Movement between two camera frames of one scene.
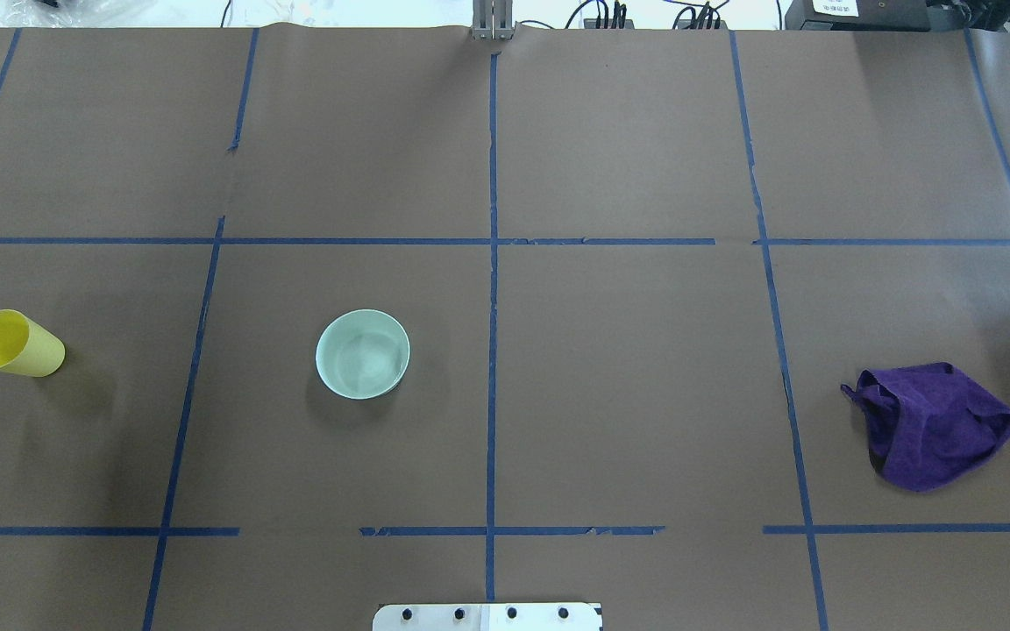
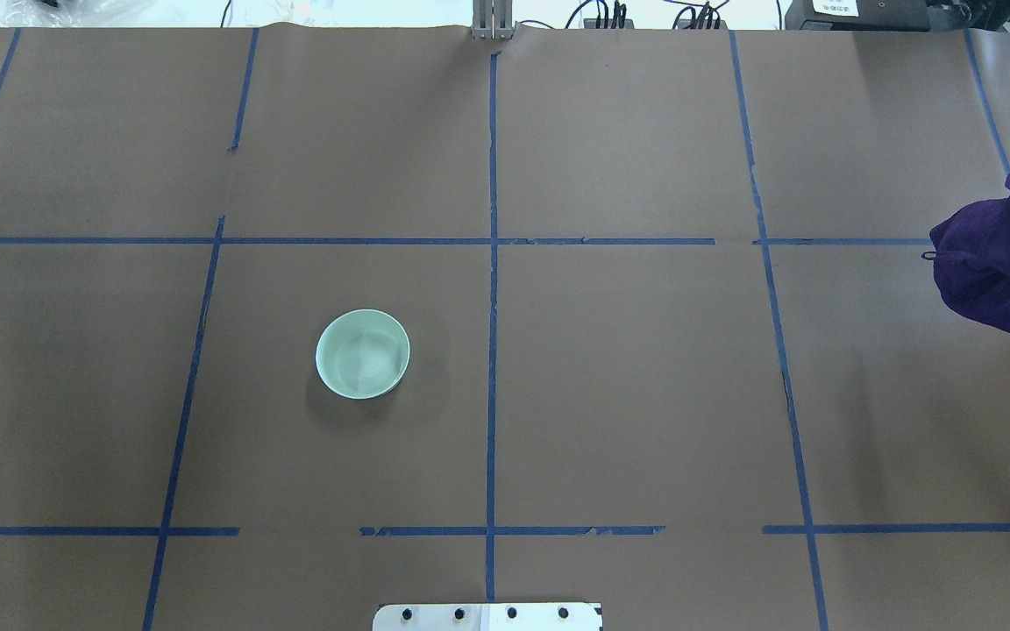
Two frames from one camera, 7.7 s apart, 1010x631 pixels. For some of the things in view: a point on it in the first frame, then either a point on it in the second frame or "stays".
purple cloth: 926,423 -> 1001,264
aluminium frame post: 493,19 stays
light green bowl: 362,354 stays
